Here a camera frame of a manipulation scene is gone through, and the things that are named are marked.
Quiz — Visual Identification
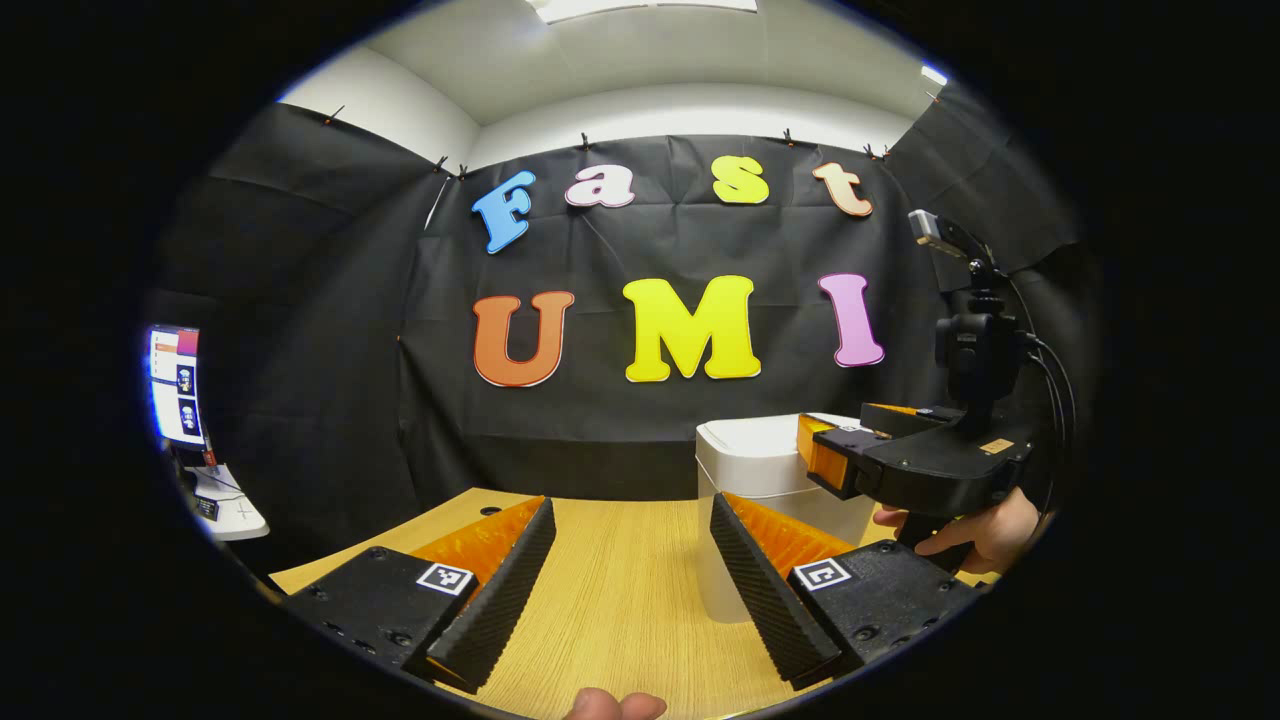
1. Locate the white side table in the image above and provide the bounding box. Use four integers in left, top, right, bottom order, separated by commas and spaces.
185, 463, 271, 543

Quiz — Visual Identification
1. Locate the ceiling light panel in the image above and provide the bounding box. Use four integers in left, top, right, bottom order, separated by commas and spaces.
530, 0, 758, 23

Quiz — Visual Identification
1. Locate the computer monitor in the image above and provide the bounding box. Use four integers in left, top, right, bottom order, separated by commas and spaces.
148, 325, 206, 449

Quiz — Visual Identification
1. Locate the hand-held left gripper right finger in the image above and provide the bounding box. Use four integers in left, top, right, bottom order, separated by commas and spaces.
709, 492, 981, 691

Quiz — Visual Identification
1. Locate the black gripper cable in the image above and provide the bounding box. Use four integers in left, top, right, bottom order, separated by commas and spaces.
1020, 335, 1080, 501

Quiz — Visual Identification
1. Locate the wooden desktop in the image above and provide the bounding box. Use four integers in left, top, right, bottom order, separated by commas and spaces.
270, 487, 1001, 720

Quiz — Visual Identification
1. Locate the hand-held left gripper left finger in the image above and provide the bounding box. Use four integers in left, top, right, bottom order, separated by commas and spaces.
283, 495, 557, 696

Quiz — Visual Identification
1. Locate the white desktop garbage bin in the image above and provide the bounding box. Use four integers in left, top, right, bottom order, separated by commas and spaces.
695, 412, 881, 626

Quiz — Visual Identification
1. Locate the black backdrop cloth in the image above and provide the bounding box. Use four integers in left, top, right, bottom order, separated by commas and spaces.
145, 80, 1101, 571

